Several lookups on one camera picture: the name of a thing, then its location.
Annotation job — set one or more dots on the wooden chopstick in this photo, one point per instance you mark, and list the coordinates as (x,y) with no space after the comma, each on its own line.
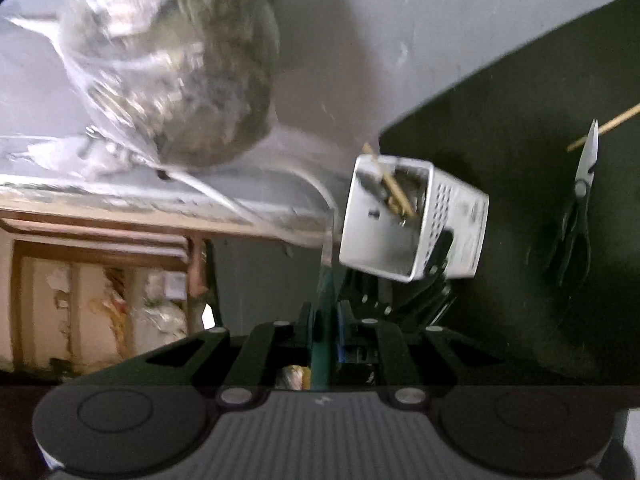
(607,126)
(395,187)

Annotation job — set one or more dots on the white perforated utensil holder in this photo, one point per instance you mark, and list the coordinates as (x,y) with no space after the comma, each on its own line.
(380,230)

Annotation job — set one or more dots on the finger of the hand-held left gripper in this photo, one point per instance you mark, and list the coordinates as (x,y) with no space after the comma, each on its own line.
(440,255)
(362,292)

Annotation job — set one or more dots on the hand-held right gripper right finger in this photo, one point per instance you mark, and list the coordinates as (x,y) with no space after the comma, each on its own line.
(344,332)

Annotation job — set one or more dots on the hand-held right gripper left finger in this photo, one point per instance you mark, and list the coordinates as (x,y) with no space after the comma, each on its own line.
(305,330)

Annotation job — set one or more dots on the wooden framed door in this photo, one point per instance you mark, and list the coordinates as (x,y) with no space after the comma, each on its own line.
(30,310)

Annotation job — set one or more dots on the plastic bag of dried leaves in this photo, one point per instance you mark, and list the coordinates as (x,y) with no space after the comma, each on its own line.
(200,75)

